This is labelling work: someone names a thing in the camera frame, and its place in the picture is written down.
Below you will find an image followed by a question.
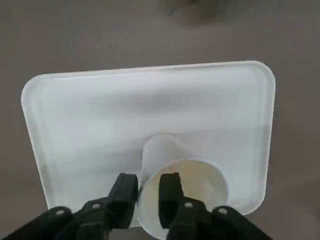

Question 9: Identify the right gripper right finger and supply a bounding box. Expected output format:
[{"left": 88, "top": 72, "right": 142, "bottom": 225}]
[{"left": 158, "top": 172, "right": 273, "bottom": 240}]

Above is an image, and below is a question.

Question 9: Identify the white disposable paper cup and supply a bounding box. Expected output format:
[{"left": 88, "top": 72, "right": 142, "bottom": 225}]
[{"left": 136, "top": 133, "right": 230, "bottom": 239}]

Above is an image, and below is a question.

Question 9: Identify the white rectangular tray mat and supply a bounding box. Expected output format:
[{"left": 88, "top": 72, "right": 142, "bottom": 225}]
[{"left": 21, "top": 60, "right": 276, "bottom": 227}]

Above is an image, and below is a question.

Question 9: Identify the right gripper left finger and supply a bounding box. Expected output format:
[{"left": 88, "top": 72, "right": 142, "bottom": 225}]
[{"left": 0, "top": 172, "right": 140, "bottom": 240}]

